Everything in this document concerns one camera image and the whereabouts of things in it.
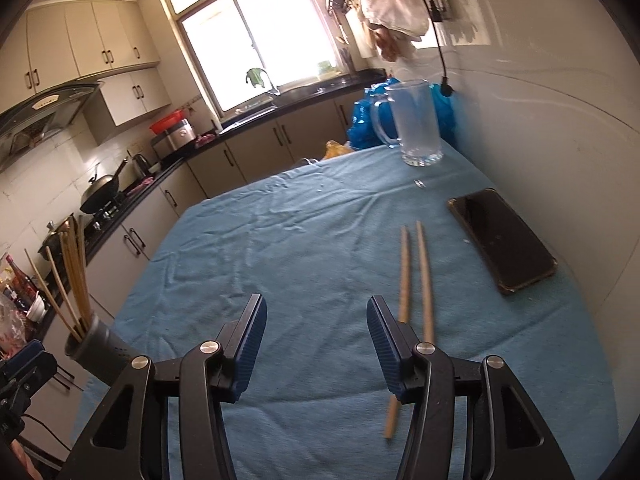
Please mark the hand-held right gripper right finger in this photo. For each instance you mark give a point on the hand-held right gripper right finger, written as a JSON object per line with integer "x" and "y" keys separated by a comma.
{"x": 382, "y": 345}

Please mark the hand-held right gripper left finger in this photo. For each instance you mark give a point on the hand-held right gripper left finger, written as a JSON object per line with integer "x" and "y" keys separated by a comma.
{"x": 250, "y": 350}

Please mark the wooden chopstick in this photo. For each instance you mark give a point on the wooden chopstick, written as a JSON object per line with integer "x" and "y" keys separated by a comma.
{"x": 425, "y": 280}
{"x": 404, "y": 270}

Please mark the black chopstick holder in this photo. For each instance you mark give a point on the black chopstick holder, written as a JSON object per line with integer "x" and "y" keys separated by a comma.
{"x": 107, "y": 350}

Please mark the bunch of wooden chopsticks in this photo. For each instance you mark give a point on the bunch of wooden chopsticks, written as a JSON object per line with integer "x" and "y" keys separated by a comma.
{"x": 77, "y": 280}

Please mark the white bowl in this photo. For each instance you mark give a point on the white bowl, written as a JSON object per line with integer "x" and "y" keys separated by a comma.
{"x": 38, "y": 307}

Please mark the brown glass bottle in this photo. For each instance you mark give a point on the brown glass bottle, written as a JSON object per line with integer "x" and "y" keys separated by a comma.
{"x": 20, "y": 280}

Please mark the blue tablecloth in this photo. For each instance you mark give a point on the blue tablecloth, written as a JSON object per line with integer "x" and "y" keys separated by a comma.
{"x": 300, "y": 240}

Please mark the metal cooking pot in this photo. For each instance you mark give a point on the metal cooking pot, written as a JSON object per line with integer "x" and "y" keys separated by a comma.
{"x": 55, "y": 235}

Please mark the smartphone in brown case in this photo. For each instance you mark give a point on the smartphone in brown case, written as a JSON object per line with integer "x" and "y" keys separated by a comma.
{"x": 505, "y": 240}

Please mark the yellow plastic bag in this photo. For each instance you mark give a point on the yellow plastic bag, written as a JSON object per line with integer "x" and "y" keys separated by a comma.
{"x": 339, "y": 151}

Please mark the cream lower cabinets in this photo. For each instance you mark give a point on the cream lower cabinets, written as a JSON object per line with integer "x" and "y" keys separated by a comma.
{"x": 260, "y": 150}

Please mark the cream cabinets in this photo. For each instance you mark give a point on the cream cabinets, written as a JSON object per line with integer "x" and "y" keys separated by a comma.
{"x": 260, "y": 150}
{"x": 85, "y": 45}

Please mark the black wok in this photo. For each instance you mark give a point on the black wok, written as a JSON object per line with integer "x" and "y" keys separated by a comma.
{"x": 102, "y": 190}

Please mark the pink cloth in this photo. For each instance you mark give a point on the pink cloth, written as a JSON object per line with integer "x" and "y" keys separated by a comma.
{"x": 205, "y": 141}

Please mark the metal kettle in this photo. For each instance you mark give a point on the metal kettle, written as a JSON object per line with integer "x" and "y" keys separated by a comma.
{"x": 141, "y": 165}

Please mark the blue plastic bag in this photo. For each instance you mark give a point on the blue plastic bag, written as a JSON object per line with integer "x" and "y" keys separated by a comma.
{"x": 362, "y": 125}

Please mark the rice cooker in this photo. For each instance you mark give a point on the rice cooker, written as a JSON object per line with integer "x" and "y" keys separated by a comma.
{"x": 180, "y": 134}

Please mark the clear glass mug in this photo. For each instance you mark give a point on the clear glass mug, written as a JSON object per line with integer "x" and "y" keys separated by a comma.
{"x": 415, "y": 120}

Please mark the black kitchen countertop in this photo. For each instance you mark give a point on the black kitchen countertop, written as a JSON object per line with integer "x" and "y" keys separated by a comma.
{"x": 300, "y": 91}

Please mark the range hood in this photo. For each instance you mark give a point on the range hood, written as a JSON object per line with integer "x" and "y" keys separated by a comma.
{"x": 40, "y": 115}

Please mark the green leafy plant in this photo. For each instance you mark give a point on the green leafy plant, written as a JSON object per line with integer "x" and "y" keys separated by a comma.
{"x": 255, "y": 76}

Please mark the kitchen window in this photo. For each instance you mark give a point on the kitchen window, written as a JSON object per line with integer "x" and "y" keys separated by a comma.
{"x": 255, "y": 35}

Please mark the cream upper cabinets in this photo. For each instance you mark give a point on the cream upper cabinets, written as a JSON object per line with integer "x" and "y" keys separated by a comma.
{"x": 85, "y": 45}

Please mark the hanging white plastic bags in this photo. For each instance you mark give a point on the hanging white plastic bags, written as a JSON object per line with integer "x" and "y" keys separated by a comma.
{"x": 390, "y": 0}

